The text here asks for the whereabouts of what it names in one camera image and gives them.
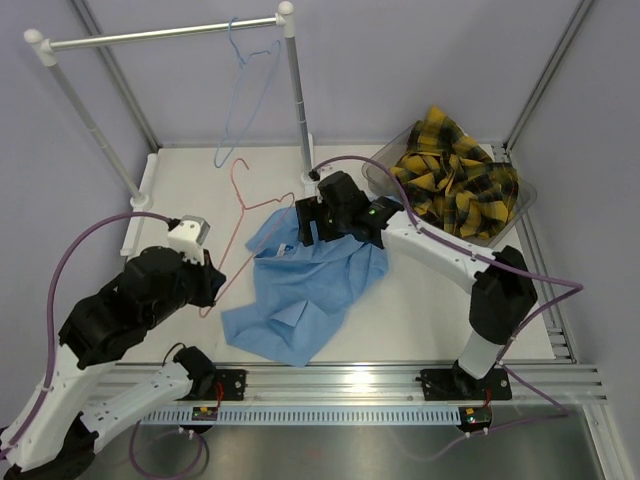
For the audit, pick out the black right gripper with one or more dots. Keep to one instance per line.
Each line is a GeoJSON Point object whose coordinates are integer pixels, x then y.
{"type": "Point", "coordinates": [309, 209]}

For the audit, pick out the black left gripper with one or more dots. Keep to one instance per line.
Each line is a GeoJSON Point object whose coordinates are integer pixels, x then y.
{"type": "Point", "coordinates": [211, 280]}

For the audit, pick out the pink wire hanger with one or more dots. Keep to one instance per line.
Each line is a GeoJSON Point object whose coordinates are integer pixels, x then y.
{"type": "Point", "coordinates": [287, 199]}

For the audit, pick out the light blue shirt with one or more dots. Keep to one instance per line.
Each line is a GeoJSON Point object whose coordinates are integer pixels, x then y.
{"type": "Point", "coordinates": [302, 293]}

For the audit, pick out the yellow plaid shirt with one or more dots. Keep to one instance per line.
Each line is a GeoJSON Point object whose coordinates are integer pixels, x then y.
{"type": "Point", "coordinates": [452, 183]}

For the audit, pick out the light blue wire hanger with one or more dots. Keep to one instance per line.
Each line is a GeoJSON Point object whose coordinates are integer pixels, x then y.
{"type": "Point", "coordinates": [255, 73]}

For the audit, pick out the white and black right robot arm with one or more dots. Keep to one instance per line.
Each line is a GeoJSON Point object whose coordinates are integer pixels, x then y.
{"type": "Point", "coordinates": [501, 292]}

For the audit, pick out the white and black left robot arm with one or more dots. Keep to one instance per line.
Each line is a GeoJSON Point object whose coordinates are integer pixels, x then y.
{"type": "Point", "coordinates": [68, 432]}

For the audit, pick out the clear plastic bin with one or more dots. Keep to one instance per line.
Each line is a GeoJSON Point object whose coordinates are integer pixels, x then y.
{"type": "Point", "coordinates": [380, 184]}

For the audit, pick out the white and metal clothes rack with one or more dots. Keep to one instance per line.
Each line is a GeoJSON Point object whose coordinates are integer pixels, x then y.
{"type": "Point", "coordinates": [175, 83]}

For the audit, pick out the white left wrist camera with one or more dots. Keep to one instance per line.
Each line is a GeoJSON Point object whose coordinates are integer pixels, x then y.
{"type": "Point", "coordinates": [187, 235]}

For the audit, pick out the aluminium mounting rail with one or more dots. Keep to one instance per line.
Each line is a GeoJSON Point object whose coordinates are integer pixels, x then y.
{"type": "Point", "coordinates": [394, 383]}

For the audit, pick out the perforated white cable duct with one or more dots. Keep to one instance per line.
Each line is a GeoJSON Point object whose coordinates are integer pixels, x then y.
{"type": "Point", "coordinates": [302, 416]}

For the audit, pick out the aluminium frame post left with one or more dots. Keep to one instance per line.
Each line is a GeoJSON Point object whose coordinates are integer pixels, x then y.
{"type": "Point", "coordinates": [90, 26]}

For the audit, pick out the aluminium frame post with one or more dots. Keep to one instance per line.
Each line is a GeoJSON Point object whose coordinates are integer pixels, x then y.
{"type": "Point", "coordinates": [558, 54]}
{"type": "Point", "coordinates": [90, 26]}

